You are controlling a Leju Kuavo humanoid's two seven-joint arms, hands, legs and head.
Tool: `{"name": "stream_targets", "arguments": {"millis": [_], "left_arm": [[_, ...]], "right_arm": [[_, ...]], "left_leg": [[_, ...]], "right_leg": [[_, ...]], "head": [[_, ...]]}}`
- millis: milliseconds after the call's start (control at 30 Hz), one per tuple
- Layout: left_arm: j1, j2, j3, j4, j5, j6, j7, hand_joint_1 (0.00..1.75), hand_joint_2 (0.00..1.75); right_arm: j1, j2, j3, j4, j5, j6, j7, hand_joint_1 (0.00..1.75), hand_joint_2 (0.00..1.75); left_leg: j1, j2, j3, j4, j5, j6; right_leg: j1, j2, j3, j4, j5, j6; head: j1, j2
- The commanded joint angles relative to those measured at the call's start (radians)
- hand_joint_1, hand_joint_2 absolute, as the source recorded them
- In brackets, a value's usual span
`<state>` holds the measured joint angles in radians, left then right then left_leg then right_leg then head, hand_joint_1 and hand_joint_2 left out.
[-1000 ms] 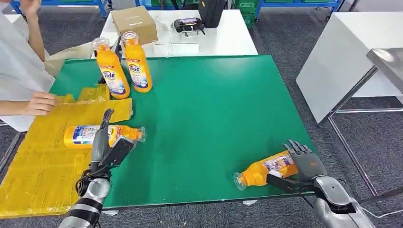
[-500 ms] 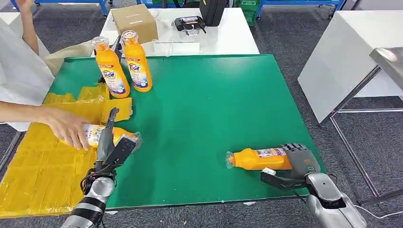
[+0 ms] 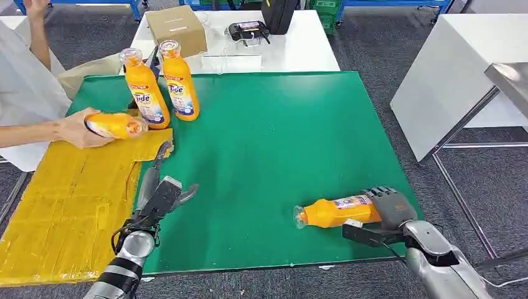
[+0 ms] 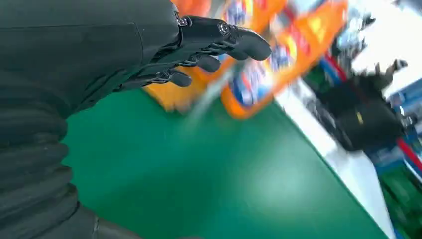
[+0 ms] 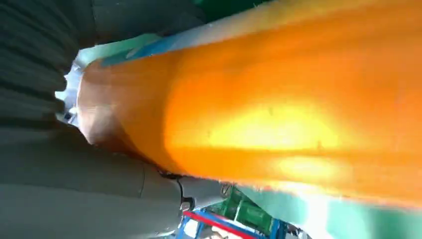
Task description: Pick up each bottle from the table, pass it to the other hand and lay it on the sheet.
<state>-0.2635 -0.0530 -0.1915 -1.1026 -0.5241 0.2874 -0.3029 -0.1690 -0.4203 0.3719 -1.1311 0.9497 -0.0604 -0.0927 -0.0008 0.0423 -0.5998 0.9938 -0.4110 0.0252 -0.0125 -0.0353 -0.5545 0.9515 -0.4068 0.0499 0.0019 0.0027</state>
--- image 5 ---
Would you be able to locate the red bar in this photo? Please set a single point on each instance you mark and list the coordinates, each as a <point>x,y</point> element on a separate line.
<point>214,223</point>

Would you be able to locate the green table mat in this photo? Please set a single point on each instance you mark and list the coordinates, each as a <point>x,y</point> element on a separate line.
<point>224,8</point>

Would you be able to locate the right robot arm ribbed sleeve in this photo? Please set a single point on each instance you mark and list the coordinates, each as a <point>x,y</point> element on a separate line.
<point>29,66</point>

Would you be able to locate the green plastic crate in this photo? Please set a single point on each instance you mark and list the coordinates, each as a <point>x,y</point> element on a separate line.
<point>250,214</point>

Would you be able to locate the blue metal rack frame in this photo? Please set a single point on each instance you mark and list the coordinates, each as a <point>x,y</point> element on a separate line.
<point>277,231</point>

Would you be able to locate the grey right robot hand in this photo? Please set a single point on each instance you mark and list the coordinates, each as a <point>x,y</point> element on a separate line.
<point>82,191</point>

